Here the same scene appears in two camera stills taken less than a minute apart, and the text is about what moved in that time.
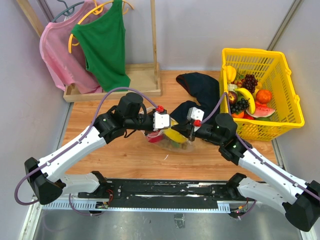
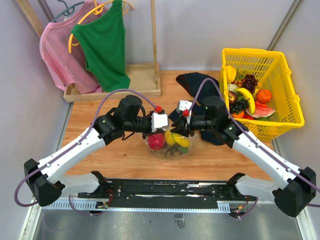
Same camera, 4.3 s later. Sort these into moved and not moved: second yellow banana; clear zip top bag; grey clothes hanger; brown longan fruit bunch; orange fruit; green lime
Moved: brown longan fruit bunch; clear zip top bag
Not moved: green lime; second yellow banana; orange fruit; grey clothes hanger
